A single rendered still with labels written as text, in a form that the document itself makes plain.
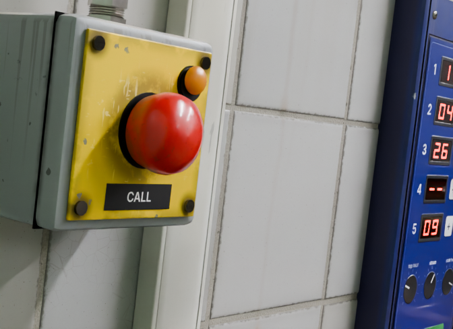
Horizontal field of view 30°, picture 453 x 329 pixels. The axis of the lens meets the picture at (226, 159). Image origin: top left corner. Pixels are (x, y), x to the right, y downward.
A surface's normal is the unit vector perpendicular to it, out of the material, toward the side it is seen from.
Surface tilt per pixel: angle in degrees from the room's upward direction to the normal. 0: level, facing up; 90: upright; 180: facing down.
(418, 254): 90
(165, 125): 82
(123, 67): 90
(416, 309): 90
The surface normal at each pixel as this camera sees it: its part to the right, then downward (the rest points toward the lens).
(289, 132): 0.77, 0.12
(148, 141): -0.36, 0.23
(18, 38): -0.62, -0.03
